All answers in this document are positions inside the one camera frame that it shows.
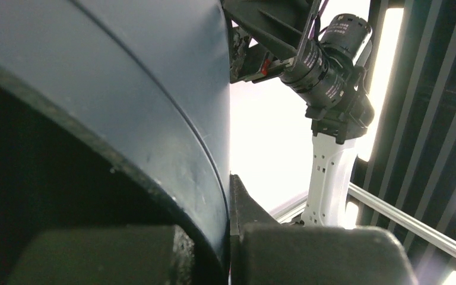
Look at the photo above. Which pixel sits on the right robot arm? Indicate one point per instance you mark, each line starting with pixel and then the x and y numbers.
pixel 332 168

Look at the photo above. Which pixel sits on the dark blue round bin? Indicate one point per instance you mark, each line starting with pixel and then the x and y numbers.
pixel 115 114

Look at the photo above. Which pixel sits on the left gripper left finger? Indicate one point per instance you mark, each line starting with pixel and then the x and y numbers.
pixel 114 255

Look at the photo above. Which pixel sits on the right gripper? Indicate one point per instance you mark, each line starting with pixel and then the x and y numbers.
pixel 326 69

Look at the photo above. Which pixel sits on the aluminium frame rail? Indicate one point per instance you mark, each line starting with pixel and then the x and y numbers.
pixel 420 229

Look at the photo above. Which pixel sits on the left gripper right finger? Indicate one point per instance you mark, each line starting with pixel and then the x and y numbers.
pixel 264 251

